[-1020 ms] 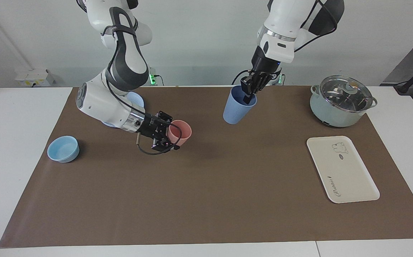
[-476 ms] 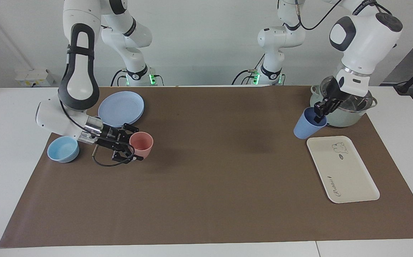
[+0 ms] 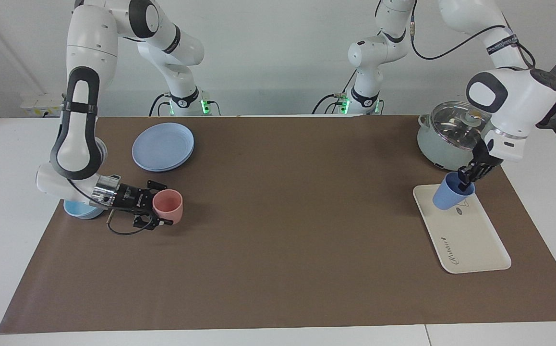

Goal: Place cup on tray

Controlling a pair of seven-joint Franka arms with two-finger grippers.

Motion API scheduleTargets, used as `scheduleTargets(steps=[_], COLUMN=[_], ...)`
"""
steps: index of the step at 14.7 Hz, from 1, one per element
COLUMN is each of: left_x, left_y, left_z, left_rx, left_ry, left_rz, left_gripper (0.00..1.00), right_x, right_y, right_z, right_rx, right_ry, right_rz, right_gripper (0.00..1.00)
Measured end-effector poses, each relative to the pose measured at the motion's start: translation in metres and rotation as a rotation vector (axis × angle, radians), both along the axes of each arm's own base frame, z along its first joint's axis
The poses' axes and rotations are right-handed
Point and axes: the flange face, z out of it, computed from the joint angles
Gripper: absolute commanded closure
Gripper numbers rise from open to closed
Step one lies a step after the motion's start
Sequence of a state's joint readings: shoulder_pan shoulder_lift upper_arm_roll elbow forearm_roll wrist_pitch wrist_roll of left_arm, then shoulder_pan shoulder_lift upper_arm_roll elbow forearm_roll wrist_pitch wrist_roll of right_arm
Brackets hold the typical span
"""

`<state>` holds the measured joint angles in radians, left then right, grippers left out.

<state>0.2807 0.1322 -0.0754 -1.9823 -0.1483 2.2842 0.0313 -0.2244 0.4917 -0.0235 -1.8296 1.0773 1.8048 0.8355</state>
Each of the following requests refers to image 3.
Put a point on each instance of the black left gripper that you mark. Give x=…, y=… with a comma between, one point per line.
x=484, y=161

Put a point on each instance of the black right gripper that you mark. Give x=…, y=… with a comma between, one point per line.
x=134, y=199

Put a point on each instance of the pink plastic cup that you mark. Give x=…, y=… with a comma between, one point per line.
x=168, y=204

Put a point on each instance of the blue plastic cup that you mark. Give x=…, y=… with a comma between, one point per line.
x=446, y=197

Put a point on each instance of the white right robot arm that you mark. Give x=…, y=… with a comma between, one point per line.
x=78, y=134

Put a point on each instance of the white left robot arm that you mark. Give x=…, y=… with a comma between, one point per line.
x=523, y=96

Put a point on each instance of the cream tray with bear print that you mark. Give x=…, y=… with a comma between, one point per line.
x=470, y=240

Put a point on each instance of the pale green cooking pot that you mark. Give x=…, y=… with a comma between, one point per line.
x=434, y=149

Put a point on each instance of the blue plastic plate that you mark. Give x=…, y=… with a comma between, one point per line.
x=180, y=166
x=163, y=144

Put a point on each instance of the glass pot lid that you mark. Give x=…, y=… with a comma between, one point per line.
x=451, y=125

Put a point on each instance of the light blue bowl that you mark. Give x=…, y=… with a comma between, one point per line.
x=78, y=210

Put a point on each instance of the brown table mat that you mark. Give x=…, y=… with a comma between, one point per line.
x=283, y=230

